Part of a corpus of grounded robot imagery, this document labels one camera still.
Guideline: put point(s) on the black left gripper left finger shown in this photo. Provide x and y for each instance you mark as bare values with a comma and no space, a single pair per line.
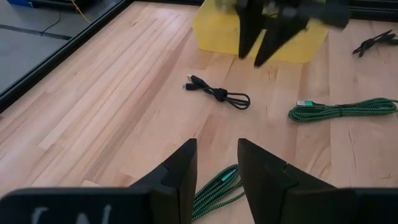
177,186

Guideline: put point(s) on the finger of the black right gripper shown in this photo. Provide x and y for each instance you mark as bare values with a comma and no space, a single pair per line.
250,25
280,37

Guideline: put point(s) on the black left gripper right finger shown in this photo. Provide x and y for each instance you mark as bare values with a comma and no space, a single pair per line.
264,186

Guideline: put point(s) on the yellow plastic bin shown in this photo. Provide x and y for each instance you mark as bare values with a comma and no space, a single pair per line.
217,34

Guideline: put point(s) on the blue floor crate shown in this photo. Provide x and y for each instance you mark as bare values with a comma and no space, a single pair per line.
18,2

